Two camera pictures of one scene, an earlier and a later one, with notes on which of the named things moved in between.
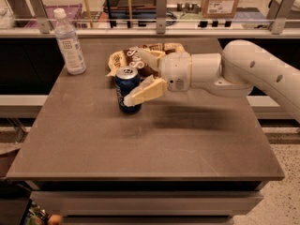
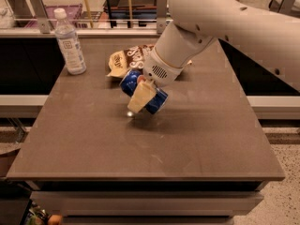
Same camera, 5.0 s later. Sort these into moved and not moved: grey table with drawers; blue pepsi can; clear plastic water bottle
Moved: blue pepsi can
Not moved: clear plastic water bottle; grey table with drawers
